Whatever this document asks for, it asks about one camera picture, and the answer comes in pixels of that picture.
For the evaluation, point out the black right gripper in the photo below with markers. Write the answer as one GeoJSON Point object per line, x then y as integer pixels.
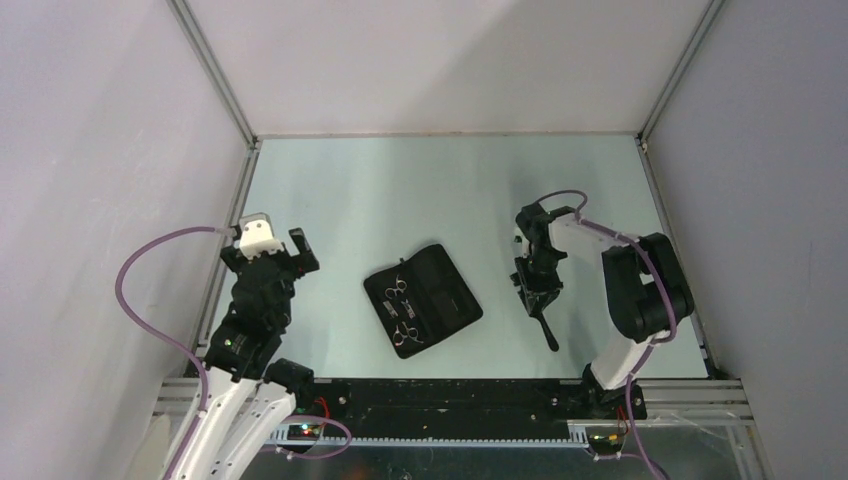
{"type": "Point", "coordinates": [552, 283]}

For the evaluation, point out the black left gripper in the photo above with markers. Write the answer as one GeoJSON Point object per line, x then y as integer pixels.
{"type": "Point", "coordinates": [308, 260]}

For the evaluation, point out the black tapered comb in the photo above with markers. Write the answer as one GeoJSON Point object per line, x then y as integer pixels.
{"type": "Point", "coordinates": [536, 292]}

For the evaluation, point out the silver straight scissors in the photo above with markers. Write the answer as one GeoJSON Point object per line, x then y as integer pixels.
{"type": "Point", "coordinates": [398, 294]}

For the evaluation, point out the silver thinning scissors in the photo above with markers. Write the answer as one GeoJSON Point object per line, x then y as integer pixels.
{"type": "Point", "coordinates": [405, 334]}

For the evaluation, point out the black zip tool case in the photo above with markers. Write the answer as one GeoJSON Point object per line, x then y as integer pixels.
{"type": "Point", "coordinates": [439, 294]}

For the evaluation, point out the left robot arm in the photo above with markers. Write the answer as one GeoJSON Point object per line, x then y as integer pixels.
{"type": "Point", "coordinates": [245, 392]}

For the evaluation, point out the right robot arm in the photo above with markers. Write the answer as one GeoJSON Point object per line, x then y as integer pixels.
{"type": "Point", "coordinates": [645, 290]}

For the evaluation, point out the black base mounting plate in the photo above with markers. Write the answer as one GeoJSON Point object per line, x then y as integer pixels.
{"type": "Point", "coordinates": [468, 408]}

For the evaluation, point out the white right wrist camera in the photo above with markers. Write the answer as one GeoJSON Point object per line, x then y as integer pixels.
{"type": "Point", "coordinates": [518, 243]}

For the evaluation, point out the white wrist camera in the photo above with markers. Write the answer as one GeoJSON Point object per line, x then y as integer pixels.
{"type": "Point", "coordinates": [257, 236]}
{"type": "Point", "coordinates": [518, 243]}

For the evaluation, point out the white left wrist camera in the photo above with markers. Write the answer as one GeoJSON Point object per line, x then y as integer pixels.
{"type": "Point", "coordinates": [257, 236]}

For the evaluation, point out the aluminium right table rail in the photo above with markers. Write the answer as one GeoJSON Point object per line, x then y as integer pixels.
{"type": "Point", "coordinates": [713, 373]}

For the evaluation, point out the grey slotted cable duct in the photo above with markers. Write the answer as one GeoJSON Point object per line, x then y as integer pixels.
{"type": "Point", "coordinates": [286, 436]}

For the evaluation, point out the aluminium left corner post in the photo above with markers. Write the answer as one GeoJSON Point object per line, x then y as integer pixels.
{"type": "Point", "coordinates": [198, 41]}

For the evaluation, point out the aluminium corner frame post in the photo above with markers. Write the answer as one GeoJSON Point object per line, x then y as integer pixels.
{"type": "Point", "coordinates": [692, 47]}

